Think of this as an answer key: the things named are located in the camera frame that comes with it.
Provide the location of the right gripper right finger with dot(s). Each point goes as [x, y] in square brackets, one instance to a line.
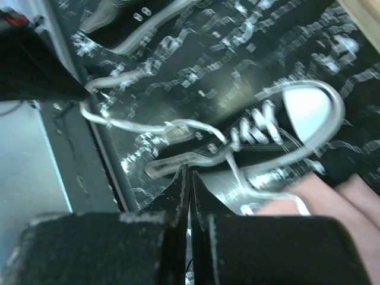
[232, 249]

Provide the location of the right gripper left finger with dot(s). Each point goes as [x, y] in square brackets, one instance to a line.
[145, 247]

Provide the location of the wooden drying rack frame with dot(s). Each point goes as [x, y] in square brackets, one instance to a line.
[366, 15]

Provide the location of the pink mario t-shirt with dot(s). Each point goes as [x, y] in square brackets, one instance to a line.
[354, 204]

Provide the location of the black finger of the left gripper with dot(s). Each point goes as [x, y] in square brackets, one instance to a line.
[31, 71]

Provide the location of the black sneaker with white laces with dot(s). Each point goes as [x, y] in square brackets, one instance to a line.
[235, 135]

